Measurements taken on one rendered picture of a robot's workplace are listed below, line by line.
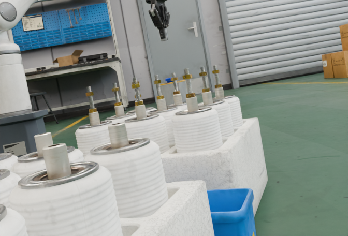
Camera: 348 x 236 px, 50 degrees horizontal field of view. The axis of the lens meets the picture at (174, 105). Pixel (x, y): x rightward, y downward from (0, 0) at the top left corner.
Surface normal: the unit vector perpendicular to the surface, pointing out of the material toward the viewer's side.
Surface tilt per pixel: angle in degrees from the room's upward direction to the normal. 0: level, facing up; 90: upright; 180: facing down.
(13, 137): 91
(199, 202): 90
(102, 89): 90
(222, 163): 90
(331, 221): 0
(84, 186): 58
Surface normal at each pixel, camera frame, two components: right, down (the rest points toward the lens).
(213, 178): -0.35, 0.13
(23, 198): -0.44, -0.41
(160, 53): 0.08, 0.06
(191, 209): 0.91, -0.14
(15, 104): 0.47, -0.01
